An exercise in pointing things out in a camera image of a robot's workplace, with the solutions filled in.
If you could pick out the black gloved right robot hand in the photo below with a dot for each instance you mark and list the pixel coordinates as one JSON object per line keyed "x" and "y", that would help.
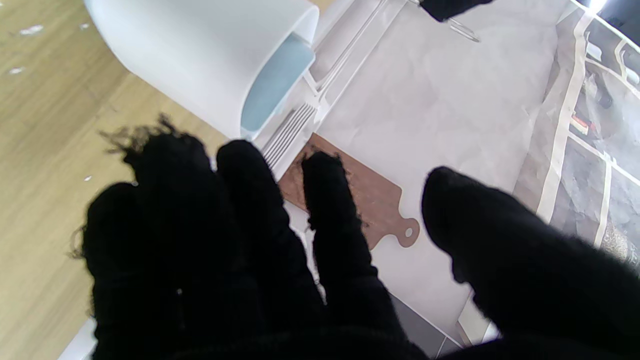
{"x": 200, "y": 280}

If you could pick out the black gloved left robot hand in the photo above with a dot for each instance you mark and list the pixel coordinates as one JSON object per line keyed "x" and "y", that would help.
{"x": 447, "y": 7}

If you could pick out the white divided toothbrush holder cup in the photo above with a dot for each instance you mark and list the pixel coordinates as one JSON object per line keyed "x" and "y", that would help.
{"x": 200, "y": 55}

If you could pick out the chrome kitchen faucet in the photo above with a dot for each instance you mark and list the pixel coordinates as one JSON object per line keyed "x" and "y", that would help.
{"x": 465, "y": 31}

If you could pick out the steel kitchen sink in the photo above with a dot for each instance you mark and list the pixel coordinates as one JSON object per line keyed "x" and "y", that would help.
{"x": 350, "y": 45}

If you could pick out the stack of white plates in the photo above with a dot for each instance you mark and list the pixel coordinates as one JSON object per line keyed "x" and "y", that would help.
{"x": 290, "y": 132}

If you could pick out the brown wooden cutting board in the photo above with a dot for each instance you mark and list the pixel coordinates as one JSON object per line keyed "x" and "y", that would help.
{"x": 380, "y": 200}

